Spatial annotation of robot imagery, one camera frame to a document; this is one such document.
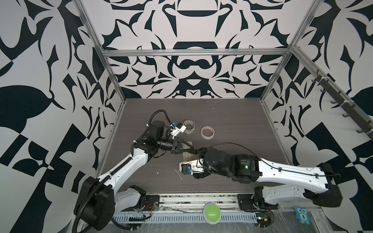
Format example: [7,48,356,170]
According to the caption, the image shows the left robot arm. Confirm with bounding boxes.
[72,120,194,233]

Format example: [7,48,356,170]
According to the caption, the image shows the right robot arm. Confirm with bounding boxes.
[180,148,342,208]

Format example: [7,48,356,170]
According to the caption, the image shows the clear tape roll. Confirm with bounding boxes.
[183,119,195,135]

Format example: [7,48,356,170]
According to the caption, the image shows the beige masking tape roll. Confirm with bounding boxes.
[201,126,215,140]

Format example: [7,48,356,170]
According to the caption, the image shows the green push button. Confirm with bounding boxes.
[203,203,221,224]

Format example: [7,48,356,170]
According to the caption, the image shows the small electronics board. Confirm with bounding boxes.
[254,211,275,229]

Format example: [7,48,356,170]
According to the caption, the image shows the blue owl number tag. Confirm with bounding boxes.
[294,206,310,225]

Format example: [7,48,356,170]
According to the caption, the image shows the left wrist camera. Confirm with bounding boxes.
[171,122,186,139]

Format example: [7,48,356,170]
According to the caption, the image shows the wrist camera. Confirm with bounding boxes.
[171,122,186,139]
[179,160,204,175]

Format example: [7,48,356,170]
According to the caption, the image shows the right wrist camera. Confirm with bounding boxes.
[179,160,204,175]

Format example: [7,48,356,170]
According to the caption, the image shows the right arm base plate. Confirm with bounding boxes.
[237,193,278,212]

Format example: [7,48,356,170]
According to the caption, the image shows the white slotted cable duct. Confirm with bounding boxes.
[113,212,257,224]

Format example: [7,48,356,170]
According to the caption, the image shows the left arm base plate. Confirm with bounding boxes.
[127,195,160,211]

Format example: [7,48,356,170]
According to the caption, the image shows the black wall hook rail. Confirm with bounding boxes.
[312,69,373,141]

